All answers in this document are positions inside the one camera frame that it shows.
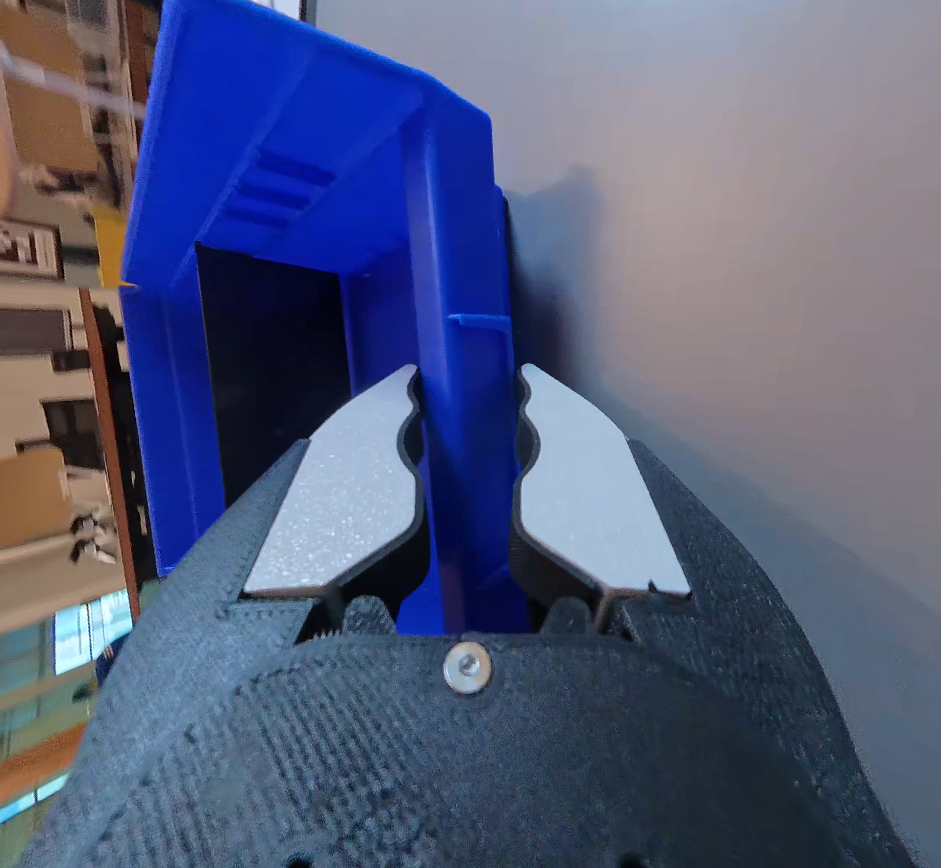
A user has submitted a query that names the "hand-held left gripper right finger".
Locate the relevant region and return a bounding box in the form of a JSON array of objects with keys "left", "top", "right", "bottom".
[{"left": 507, "top": 363, "right": 693, "bottom": 601}]

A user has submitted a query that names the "blue plastic bin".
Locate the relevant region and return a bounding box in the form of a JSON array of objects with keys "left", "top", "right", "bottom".
[{"left": 120, "top": 0, "right": 532, "bottom": 635}]

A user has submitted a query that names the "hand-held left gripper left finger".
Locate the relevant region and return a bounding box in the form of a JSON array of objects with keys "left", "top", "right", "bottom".
[{"left": 241, "top": 364, "right": 431, "bottom": 601}]

